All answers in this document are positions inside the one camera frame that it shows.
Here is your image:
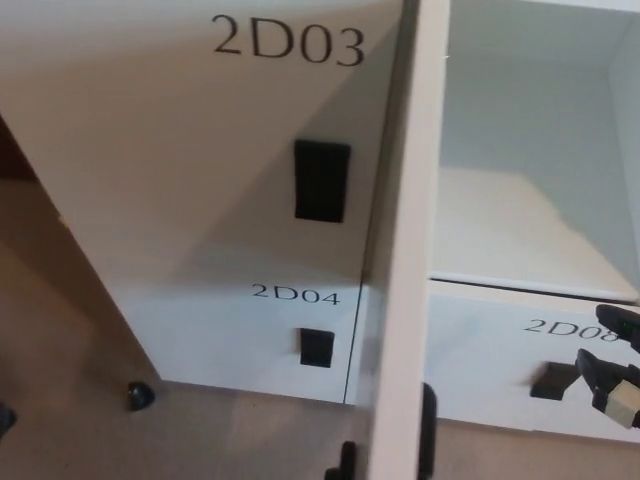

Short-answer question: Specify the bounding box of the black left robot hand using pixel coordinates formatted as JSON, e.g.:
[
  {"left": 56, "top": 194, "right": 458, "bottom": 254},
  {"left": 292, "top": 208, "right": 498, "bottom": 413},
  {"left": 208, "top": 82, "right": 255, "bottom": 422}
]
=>
[{"left": 324, "top": 439, "right": 359, "bottom": 480}]

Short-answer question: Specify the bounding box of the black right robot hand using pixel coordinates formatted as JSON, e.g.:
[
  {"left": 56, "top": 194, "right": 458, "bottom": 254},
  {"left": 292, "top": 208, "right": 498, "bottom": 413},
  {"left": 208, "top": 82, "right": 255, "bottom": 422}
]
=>
[{"left": 575, "top": 304, "right": 640, "bottom": 431}]

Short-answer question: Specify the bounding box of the white locker door 2D08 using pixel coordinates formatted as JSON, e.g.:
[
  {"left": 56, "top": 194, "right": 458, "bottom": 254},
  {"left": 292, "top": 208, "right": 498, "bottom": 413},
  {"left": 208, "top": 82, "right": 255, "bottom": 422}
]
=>
[{"left": 424, "top": 279, "right": 640, "bottom": 446}]

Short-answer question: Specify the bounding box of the white locker door 2D04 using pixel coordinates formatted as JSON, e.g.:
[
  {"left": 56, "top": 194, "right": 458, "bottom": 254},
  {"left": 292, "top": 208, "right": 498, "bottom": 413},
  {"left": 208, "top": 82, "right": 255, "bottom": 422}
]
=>
[{"left": 117, "top": 280, "right": 362, "bottom": 404}]

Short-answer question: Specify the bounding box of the white open locker door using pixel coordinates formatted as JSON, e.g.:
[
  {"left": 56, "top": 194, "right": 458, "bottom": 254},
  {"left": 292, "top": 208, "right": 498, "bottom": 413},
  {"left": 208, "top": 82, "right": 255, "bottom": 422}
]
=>
[{"left": 367, "top": 0, "right": 451, "bottom": 480}]

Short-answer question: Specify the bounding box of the white locker cabinet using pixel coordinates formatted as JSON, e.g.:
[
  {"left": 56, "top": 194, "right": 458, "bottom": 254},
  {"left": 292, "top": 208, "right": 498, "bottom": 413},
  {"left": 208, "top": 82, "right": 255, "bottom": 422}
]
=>
[{"left": 0, "top": 0, "right": 640, "bottom": 446}]

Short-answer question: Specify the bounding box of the white locker door 2D03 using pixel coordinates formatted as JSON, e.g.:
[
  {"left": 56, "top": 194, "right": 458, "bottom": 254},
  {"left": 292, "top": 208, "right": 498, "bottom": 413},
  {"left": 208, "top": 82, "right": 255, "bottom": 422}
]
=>
[{"left": 0, "top": 0, "right": 405, "bottom": 301}]

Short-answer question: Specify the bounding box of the black dome doorstop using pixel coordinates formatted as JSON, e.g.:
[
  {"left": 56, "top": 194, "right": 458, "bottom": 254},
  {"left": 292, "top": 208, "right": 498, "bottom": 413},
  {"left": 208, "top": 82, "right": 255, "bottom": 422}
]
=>
[{"left": 125, "top": 380, "right": 156, "bottom": 414}]

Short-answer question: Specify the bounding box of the black handle of door 2D08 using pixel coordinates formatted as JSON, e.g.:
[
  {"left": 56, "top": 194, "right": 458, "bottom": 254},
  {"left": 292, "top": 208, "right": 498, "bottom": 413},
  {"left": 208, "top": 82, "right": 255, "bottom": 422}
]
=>
[{"left": 530, "top": 362, "right": 581, "bottom": 401}]

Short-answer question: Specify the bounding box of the black handle of open door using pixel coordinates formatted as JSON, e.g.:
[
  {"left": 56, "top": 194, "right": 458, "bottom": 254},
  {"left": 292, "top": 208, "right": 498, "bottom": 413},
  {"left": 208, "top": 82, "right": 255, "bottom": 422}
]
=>
[{"left": 421, "top": 382, "right": 440, "bottom": 437}]

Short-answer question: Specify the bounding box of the black handle of door 2D04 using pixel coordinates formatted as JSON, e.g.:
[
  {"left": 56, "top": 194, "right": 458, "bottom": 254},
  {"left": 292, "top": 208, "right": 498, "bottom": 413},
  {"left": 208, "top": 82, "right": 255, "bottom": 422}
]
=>
[{"left": 298, "top": 327, "right": 335, "bottom": 369}]

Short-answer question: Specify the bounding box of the black handle of door 2D03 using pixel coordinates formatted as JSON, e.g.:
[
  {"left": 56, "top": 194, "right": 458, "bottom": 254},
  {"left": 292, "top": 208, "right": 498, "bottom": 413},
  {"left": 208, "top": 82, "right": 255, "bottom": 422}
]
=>
[{"left": 293, "top": 139, "right": 351, "bottom": 224}]

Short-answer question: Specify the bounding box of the brown wooden wall panel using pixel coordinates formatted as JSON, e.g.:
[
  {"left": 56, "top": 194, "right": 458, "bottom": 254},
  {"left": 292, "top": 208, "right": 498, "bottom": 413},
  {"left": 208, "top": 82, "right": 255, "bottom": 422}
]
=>
[{"left": 0, "top": 117, "right": 49, "bottom": 189}]

